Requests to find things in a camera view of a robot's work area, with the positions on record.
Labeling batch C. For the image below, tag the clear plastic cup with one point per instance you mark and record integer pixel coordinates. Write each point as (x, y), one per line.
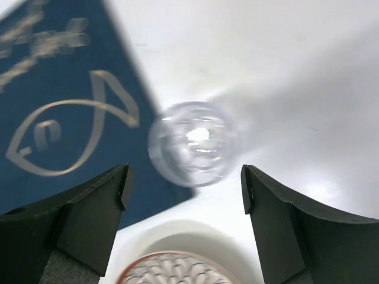
(193, 144)

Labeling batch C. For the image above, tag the floral patterned ceramic plate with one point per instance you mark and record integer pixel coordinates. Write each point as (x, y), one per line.
(173, 267)

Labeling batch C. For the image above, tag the blue fish placemat cloth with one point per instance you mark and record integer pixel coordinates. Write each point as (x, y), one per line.
(72, 107)

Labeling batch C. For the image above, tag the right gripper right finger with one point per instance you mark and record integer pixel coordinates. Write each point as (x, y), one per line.
(300, 240)

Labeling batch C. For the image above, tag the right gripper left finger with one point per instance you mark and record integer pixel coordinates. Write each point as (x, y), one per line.
(68, 237)

